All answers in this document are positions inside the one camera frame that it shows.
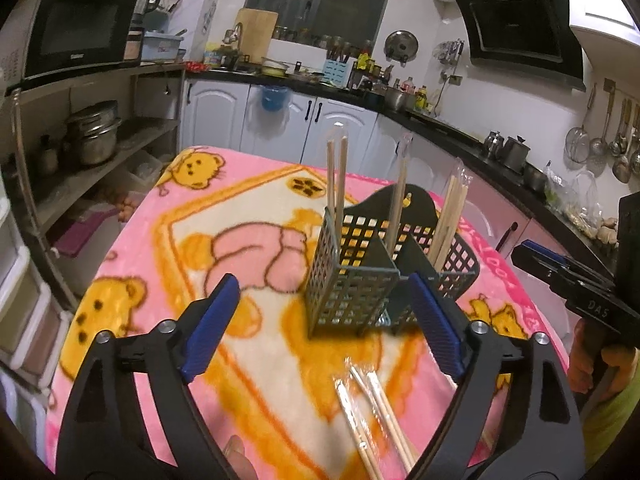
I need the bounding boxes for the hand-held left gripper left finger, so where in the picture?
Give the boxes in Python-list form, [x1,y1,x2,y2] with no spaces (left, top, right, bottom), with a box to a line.
[54,274,261,480]

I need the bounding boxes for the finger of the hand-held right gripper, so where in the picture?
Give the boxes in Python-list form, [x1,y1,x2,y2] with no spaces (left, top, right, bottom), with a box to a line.
[511,249,608,312]
[521,241,616,283]

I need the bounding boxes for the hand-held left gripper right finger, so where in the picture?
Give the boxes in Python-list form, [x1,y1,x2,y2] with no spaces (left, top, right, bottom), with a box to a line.
[407,272,586,480]

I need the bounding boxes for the dark green chopstick holder basket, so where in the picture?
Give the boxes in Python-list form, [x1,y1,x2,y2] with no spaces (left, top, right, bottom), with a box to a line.
[305,183,481,338]

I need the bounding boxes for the wooden chopstick pair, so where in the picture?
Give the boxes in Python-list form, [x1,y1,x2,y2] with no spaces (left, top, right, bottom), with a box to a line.
[334,377,388,480]
[387,135,413,251]
[347,360,421,471]
[437,160,472,271]
[326,127,349,223]
[430,170,462,261]

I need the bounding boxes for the person's right forearm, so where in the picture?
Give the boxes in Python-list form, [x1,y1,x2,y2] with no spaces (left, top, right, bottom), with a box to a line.
[582,360,640,473]

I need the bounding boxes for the row of hanging kitchen utensils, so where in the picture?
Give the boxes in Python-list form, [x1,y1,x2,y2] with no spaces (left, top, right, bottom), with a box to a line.
[565,79,640,183]

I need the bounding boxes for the person's right hand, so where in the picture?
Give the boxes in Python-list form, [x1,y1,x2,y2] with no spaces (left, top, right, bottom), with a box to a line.
[567,320,640,402]

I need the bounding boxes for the person's left hand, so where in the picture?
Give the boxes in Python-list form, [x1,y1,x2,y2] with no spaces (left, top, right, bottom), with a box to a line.
[224,435,258,480]

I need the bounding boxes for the pile of ginger roots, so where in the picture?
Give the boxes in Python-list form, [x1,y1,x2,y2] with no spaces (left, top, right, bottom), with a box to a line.
[597,215,621,245]

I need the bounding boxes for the clear plastic bags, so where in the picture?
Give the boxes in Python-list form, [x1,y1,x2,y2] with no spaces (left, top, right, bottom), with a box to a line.
[542,162,601,223]

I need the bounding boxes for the chopsticks standing in basket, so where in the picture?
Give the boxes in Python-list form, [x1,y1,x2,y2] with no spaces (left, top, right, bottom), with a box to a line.
[375,115,616,271]

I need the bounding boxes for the lidded metal pot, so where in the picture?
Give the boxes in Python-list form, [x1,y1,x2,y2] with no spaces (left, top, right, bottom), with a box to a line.
[502,136,531,173]

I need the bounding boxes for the pink printed blanket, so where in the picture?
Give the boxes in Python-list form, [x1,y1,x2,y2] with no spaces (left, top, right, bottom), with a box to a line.
[45,145,573,480]

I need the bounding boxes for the small metal kettle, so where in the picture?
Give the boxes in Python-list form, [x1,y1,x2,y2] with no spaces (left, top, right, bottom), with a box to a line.
[482,130,503,160]

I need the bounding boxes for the pink storage box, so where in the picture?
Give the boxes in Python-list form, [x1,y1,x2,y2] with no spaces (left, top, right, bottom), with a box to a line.
[52,212,108,258]

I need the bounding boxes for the black kitchen countertop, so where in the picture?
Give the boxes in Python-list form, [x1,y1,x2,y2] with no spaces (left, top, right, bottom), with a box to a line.
[185,62,618,261]

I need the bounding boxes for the white plastic drawer unit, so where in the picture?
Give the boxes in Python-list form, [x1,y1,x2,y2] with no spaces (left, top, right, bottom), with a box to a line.
[0,175,76,461]

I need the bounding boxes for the metal shelf rack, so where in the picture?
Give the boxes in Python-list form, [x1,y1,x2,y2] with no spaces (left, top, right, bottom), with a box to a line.
[0,62,186,311]

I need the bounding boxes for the white base cabinets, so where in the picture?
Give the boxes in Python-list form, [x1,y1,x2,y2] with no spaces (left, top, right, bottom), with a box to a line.
[180,77,386,171]

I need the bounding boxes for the stack of metal pots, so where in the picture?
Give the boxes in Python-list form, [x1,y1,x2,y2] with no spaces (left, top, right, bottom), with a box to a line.
[62,100,123,167]

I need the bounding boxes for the blue hanging bin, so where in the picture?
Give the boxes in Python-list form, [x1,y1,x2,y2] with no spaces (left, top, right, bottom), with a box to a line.
[261,86,291,112]

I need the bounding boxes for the black range hood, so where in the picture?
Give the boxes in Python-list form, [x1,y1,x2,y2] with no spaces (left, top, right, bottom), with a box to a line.
[448,0,587,92]

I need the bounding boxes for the metal pot lid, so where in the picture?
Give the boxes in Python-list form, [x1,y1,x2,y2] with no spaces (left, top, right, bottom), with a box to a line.
[384,30,418,63]

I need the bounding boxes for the blue knife block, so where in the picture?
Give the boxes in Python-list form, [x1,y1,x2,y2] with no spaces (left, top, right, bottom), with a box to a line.
[322,58,351,88]

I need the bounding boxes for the pale blue storage box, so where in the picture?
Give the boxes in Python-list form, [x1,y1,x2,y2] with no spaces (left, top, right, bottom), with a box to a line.
[141,31,186,61]

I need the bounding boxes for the wooden cutting board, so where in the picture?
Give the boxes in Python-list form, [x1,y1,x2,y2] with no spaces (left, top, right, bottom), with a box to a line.
[234,8,279,63]

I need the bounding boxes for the row of spice jars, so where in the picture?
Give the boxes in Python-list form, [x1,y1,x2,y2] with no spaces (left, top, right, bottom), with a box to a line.
[272,25,373,58]

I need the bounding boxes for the black microwave oven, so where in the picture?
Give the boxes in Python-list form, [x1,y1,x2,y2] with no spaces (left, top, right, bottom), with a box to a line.
[5,0,141,86]

